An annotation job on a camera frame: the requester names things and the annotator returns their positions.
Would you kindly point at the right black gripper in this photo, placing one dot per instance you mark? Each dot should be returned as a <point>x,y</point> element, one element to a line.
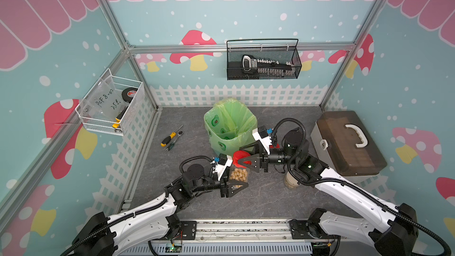
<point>261,156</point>

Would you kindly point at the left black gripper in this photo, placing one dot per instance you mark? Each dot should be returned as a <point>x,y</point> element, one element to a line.
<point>227,189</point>

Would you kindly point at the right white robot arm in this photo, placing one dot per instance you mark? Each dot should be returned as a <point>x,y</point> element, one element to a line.
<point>392,230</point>

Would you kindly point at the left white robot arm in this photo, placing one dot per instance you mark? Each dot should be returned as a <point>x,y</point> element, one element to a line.
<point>111,235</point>

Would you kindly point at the green bag trash bin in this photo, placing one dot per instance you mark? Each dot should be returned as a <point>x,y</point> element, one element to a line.
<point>229,125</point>

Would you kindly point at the beige lid jar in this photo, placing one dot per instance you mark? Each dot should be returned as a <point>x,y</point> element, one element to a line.
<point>290,182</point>

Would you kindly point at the brown lid storage box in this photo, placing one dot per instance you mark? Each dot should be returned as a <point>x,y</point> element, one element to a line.
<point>342,141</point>

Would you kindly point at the socket set in basket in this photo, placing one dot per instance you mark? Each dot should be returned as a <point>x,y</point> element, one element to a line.
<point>252,65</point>

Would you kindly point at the yellow black tool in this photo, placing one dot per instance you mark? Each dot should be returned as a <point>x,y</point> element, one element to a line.
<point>116,125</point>

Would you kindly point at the black tape roll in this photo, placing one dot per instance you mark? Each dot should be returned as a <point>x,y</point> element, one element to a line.
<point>128,94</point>

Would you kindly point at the clear plastic bag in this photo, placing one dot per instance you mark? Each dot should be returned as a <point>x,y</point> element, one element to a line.
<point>102,105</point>

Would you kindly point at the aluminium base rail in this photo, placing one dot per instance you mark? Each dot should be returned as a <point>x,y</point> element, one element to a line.
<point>255,237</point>

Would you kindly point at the yellow handle screwdriver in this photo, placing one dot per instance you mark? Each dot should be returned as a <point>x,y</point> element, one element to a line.
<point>169,138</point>

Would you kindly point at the black mesh wall basket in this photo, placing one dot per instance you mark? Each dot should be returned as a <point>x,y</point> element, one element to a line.
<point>282,50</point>

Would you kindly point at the white wire wall basket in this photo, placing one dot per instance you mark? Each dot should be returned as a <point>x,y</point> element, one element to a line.
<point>132,108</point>

